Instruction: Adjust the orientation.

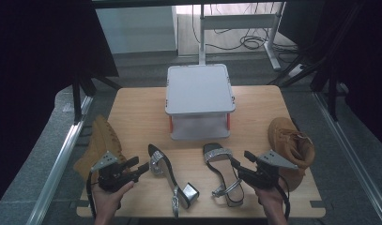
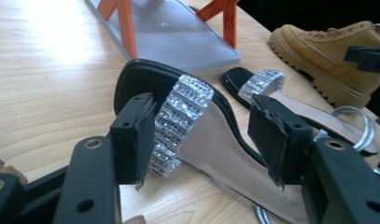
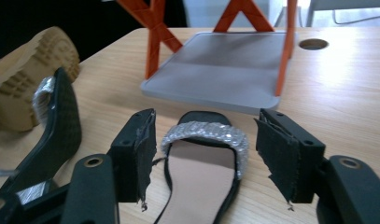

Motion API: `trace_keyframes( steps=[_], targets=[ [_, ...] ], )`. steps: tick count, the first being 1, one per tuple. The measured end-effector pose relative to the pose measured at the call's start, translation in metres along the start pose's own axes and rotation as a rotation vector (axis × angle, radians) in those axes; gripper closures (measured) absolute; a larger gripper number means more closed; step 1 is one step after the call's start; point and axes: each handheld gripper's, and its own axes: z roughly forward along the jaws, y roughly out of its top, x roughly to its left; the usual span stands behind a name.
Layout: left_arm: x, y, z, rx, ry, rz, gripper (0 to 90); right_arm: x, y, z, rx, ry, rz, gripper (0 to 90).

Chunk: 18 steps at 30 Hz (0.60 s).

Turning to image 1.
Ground person's right hand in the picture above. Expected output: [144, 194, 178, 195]
[253, 178, 289, 218]

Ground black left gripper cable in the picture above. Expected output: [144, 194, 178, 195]
[85, 169, 98, 220]

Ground black curtain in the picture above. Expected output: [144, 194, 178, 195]
[0, 0, 120, 214]
[278, 0, 382, 152]

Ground black floor grate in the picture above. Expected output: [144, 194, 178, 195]
[76, 125, 95, 147]

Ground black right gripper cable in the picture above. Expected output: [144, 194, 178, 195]
[277, 175, 292, 221]

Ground white metal desk frame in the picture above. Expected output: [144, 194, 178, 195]
[197, 1, 283, 72]

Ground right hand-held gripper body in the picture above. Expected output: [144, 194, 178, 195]
[240, 149, 299, 190]

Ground white two-tier shoe rack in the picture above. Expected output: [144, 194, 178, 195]
[164, 63, 237, 142]

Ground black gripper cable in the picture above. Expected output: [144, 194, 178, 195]
[85, 169, 98, 220]
[277, 175, 292, 221]

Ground white cabinet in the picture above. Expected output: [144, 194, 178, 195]
[94, 6, 179, 55]

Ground white power strip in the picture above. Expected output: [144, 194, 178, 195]
[286, 63, 306, 80]

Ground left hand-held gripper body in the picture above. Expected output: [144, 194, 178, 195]
[90, 151, 140, 193]

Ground person's left hand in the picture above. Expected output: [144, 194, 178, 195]
[91, 180, 136, 218]

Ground black tripod stand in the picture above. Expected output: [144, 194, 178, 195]
[70, 69, 123, 125]

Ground black metal stand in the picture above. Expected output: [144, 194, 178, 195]
[267, 0, 365, 123]

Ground aluminium rail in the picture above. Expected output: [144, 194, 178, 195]
[313, 91, 382, 225]
[24, 95, 95, 225]

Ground tan suede boot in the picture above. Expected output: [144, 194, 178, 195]
[267, 116, 316, 192]
[72, 113, 132, 183]

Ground black silver heeled sandal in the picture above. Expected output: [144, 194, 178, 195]
[202, 142, 245, 208]
[147, 142, 201, 219]

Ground black floor cables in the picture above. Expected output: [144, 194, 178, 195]
[191, 3, 299, 64]

